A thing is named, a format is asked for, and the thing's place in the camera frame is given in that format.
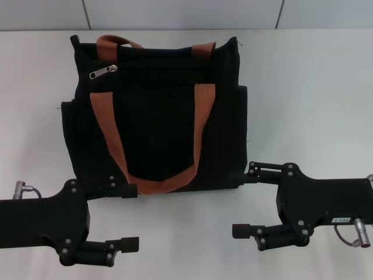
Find right gripper large silver connector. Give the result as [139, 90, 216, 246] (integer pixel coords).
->
[353, 217, 373, 235]

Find gripper grey cable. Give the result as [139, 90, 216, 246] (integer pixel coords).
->
[333, 225, 363, 249]
[25, 186, 45, 200]

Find left gripper silver cable connector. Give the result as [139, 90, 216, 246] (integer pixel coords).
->
[10, 180, 29, 200]

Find silver metal zipper pull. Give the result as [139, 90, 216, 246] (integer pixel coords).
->
[89, 64, 119, 81]

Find left gripper grey cable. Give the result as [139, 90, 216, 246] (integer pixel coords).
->
[25, 186, 45, 200]

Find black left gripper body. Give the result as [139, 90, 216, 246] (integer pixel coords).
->
[0, 178, 90, 265]

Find black fabric food bag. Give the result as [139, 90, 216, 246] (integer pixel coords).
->
[60, 34, 249, 195]

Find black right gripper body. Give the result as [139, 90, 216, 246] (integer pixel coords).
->
[275, 162, 373, 239]

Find orange webbing bag handle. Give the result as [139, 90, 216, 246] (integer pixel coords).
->
[89, 82, 217, 195]
[96, 34, 217, 60]

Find right gripper grey cable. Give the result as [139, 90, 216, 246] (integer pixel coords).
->
[333, 225, 363, 249]

